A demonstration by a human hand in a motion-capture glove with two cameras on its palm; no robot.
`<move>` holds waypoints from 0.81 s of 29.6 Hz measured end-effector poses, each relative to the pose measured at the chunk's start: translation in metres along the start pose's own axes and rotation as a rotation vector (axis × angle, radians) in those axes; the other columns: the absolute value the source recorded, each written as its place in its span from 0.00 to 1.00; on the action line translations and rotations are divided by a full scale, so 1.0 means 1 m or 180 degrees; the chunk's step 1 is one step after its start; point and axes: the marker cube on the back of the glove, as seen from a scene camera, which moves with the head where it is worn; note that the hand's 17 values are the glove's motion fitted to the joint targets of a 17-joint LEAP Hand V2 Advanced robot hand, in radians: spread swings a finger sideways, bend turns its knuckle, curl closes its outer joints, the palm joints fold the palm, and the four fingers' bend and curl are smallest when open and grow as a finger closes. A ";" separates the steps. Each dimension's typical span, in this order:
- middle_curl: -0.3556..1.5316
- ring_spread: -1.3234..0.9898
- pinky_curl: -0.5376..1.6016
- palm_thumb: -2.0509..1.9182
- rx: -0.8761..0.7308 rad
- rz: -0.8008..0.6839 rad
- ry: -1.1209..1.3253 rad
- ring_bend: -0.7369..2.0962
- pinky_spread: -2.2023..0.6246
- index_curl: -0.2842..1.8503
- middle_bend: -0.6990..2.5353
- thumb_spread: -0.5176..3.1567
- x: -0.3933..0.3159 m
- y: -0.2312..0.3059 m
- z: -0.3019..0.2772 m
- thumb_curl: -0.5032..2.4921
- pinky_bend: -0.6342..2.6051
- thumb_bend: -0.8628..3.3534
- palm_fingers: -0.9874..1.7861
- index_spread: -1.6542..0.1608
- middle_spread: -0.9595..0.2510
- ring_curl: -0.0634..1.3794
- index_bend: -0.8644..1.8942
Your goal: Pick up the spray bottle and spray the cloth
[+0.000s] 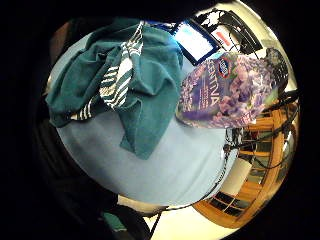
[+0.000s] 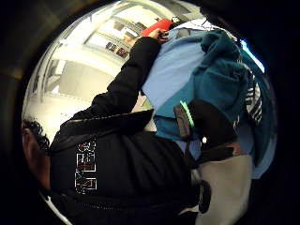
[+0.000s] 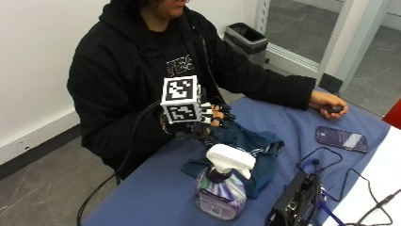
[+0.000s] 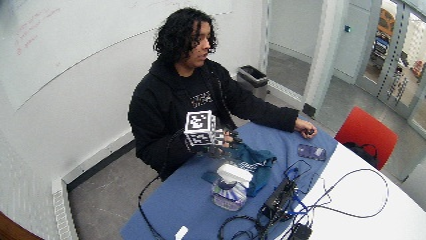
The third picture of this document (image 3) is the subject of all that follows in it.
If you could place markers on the small black clicker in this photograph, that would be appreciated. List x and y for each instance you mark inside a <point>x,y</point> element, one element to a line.
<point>334,109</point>

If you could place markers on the dark teal cloth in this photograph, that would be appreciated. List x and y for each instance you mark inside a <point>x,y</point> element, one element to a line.
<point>258,144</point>

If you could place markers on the white cube with black markers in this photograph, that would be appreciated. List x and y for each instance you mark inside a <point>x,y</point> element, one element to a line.
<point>180,94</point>

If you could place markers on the dark smartphone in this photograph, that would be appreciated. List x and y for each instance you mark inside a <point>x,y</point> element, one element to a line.
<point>341,139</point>

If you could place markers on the red object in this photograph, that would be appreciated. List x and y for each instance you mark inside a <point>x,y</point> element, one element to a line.
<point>393,115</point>

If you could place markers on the spray bottle with white trigger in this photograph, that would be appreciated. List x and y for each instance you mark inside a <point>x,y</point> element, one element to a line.
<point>221,191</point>

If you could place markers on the black trash bin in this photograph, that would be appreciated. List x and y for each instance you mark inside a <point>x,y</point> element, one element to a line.
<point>246,42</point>

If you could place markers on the the person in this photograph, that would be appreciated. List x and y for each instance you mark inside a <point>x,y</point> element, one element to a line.
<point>125,69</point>

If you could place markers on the blue tablecloth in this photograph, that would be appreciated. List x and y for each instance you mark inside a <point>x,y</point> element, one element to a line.
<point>167,194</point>

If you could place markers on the white board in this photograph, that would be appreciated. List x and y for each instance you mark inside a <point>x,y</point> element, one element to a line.
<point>376,188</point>

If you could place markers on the black electronics box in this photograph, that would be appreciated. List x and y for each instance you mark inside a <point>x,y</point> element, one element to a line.
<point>294,204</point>

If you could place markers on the white door frame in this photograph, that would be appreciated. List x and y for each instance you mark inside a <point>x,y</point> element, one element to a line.
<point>333,37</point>

